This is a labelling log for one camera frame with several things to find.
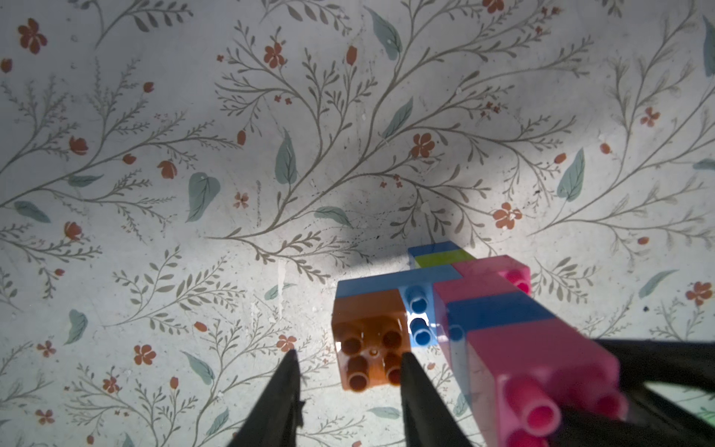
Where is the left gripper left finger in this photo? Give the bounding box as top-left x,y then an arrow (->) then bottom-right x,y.
228,349 -> 305,447

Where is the orange square lego brick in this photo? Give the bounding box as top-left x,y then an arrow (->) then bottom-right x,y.
331,290 -> 411,393

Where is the light blue long lego brick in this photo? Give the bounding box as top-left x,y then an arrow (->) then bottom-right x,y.
335,266 -> 462,348

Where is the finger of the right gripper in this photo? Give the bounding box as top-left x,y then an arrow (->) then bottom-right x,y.
552,386 -> 714,447
597,339 -> 714,393

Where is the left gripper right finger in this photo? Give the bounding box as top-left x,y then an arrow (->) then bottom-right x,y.
400,352 -> 471,447

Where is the dark blue square lego brick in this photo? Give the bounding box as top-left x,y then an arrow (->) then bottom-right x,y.
446,292 -> 556,341

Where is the blue and green brick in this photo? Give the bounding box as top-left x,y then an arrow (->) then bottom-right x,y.
408,241 -> 475,269

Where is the pink square lego brick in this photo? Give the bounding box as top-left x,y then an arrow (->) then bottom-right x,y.
465,318 -> 629,446

